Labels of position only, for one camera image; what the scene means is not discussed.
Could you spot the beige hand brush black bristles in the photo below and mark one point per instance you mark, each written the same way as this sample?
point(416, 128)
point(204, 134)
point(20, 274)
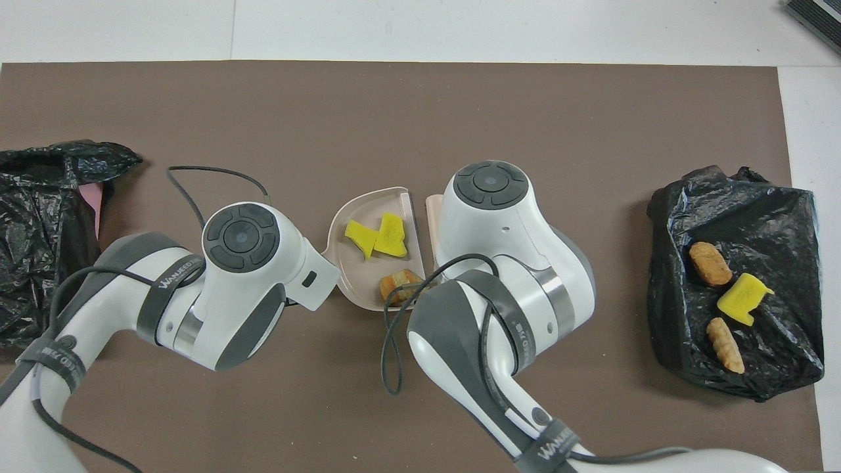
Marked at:
point(433, 223)

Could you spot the yellow wavy sponge piece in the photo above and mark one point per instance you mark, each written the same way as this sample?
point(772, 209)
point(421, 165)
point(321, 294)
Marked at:
point(391, 236)

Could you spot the striped croissant bread piece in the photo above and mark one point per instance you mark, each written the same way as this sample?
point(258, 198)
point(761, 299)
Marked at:
point(401, 284)

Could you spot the small yellow sponge piece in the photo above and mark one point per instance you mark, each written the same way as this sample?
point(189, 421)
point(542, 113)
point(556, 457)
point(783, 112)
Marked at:
point(360, 236)

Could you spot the beige plastic dustpan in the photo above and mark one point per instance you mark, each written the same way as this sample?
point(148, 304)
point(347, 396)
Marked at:
point(358, 282)

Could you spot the brown oval bun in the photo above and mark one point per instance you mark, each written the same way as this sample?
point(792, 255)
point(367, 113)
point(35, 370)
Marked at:
point(709, 264)

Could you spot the large yellow sponge piece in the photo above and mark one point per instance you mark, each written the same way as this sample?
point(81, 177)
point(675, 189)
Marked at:
point(742, 301)

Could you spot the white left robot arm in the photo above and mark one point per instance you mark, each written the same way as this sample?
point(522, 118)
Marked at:
point(243, 295)

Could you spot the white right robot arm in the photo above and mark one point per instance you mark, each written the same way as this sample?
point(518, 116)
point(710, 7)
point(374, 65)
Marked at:
point(499, 236)

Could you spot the pink plastic bin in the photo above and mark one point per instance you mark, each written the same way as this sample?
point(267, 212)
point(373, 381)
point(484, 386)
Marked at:
point(92, 196)

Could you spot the black plastic trash bag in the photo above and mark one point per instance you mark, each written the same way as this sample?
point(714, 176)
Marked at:
point(755, 217)
point(39, 197)

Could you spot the brown table mat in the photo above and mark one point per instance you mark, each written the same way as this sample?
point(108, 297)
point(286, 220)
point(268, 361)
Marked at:
point(368, 105)

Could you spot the dark grey ribbed object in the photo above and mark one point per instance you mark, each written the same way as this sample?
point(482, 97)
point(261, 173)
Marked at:
point(821, 16)

